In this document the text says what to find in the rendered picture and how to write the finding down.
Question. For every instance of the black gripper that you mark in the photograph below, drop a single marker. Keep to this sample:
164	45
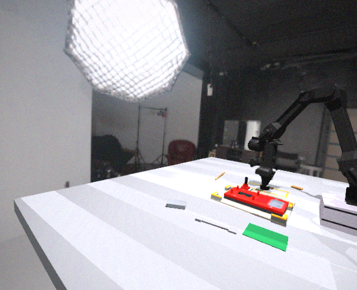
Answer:
266	172

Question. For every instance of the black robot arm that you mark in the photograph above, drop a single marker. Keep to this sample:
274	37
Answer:
335	99

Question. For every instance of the green flat rectangle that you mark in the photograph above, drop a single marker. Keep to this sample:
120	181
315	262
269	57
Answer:
266	236

